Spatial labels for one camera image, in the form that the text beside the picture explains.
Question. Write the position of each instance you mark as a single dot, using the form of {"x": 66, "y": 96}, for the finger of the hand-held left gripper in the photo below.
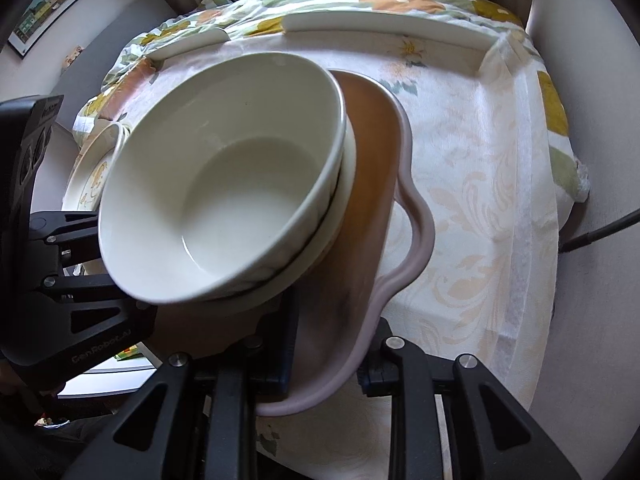
{"x": 65, "y": 225}
{"x": 100, "y": 340}

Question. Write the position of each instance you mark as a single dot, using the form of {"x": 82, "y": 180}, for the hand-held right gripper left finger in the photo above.
{"x": 285, "y": 355}

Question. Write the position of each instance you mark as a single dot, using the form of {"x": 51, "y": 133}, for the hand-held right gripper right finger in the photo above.
{"x": 369, "y": 377}

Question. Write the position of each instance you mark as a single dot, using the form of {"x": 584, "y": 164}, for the small plate with yellow print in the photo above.
{"x": 90, "y": 175}

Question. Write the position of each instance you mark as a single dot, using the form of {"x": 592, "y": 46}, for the round cream bowl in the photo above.
{"x": 225, "y": 185}

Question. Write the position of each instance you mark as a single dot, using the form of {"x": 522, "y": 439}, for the ribbed cream bowl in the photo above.
{"x": 346, "y": 175}

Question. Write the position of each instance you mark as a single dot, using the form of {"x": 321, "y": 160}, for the pale patterned tablecloth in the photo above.
{"x": 475, "y": 160}

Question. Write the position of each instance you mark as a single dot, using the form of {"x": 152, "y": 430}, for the framed wall poster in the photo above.
{"x": 50, "y": 5}

